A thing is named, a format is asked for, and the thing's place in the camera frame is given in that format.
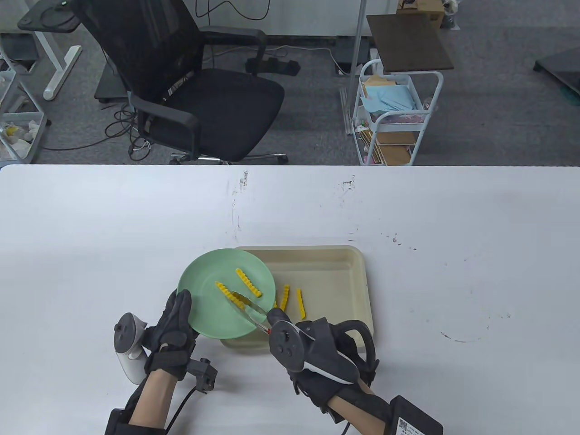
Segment blue paper sheets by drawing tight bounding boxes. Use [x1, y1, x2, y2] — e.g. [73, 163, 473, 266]
[362, 84, 418, 114]

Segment red-handled metal tongs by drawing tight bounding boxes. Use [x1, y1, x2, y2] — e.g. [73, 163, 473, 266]
[229, 290, 273, 334]

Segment person's right hand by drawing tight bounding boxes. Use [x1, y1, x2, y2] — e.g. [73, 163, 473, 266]
[266, 308, 379, 414]

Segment black forearm pack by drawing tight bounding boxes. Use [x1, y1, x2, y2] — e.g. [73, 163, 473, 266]
[387, 395, 444, 435]
[105, 392, 145, 435]

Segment black mesh office chair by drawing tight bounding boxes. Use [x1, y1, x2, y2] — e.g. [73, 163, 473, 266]
[72, 0, 289, 165]

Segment cardboard box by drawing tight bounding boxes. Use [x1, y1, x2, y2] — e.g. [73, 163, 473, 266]
[398, 0, 447, 29]

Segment dark grey desk top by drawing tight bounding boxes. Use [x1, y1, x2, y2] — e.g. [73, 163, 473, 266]
[17, 0, 81, 33]

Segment grey storage box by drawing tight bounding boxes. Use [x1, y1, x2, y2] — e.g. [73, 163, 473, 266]
[0, 34, 39, 62]

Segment person's right forearm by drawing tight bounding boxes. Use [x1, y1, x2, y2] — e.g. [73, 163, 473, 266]
[326, 383, 395, 435]

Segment dark brown side tabletop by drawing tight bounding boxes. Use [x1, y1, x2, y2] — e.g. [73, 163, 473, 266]
[366, 13, 454, 73]

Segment aluminium frame pole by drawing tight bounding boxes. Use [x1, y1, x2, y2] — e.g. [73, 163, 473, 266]
[340, 0, 367, 135]

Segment black and white controller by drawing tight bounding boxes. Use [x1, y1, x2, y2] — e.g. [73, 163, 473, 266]
[113, 313, 148, 385]
[269, 319, 359, 386]

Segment person's left hand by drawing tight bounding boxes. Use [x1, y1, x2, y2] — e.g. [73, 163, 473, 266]
[144, 289, 198, 381]

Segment black floor plate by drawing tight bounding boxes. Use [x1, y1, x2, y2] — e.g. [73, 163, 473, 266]
[94, 70, 130, 104]

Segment black floor platform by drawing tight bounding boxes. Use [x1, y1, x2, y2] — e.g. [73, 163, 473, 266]
[534, 48, 580, 107]

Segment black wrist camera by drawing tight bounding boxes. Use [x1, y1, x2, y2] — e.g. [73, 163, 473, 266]
[187, 358, 218, 394]

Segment black camera cable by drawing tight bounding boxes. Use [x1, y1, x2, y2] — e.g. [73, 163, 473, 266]
[165, 390, 195, 435]

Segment white rolling cart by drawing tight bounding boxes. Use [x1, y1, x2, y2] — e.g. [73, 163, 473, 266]
[353, 59, 445, 166]

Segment black power strip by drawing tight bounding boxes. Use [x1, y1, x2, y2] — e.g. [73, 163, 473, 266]
[246, 57, 300, 77]

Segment white desk leg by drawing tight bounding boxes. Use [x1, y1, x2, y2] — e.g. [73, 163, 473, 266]
[34, 32, 83, 101]

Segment person's left forearm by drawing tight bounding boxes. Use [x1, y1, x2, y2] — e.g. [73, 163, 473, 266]
[129, 369, 179, 429]

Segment beige baking tray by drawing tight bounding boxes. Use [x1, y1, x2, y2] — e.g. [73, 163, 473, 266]
[221, 245, 375, 350]

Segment green plate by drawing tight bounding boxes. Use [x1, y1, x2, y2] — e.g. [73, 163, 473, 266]
[177, 248, 277, 339]

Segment white partition panel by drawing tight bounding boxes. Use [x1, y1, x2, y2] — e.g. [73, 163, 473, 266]
[188, 0, 363, 37]

